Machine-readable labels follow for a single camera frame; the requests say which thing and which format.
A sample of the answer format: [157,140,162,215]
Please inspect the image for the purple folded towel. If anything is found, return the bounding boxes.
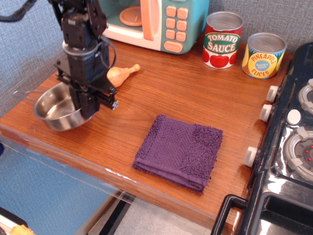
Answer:
[133,115,223,193]

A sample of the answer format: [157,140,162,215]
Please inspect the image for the white stove knob top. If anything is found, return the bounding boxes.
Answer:
[266,86,279,103]

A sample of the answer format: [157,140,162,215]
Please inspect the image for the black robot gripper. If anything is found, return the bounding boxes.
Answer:
[54,44,118,120]

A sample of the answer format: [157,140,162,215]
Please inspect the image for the tomato sauce can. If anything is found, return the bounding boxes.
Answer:
[202,11,244,69]

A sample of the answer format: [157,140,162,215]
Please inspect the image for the stainless steel pot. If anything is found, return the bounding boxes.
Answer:
[13,82,95,132]

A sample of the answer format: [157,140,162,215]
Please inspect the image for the teal toy microwave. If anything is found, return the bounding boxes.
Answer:
[99,0,209,54]

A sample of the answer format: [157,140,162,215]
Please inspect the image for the yellow object bottom left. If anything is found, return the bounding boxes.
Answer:
[10,225,34,235]

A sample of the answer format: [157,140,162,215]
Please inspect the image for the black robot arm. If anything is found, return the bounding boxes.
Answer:
[49,0,117,120]

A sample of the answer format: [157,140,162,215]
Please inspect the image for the black cable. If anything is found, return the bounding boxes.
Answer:
[0,0,37,23]

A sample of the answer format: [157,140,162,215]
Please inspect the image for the white stove knob middle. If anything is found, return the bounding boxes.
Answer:
[259,104,272,122]

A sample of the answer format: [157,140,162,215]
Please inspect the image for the toy chicken drumstick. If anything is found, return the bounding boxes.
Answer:
[107,64,140,87]

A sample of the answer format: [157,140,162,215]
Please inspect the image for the white stove knob bottom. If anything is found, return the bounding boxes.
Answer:
[244,146,258,167]

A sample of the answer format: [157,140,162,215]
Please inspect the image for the pineapple slices can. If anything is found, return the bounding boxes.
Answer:
[242,32,287,79]

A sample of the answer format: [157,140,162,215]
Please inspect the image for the white stove knob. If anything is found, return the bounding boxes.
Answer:
[244,146,258,167]
[259,104,272,122]
[266,86,279,103]

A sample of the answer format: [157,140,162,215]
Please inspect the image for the black toy stove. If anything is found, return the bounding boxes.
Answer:
[212,43,313,235]

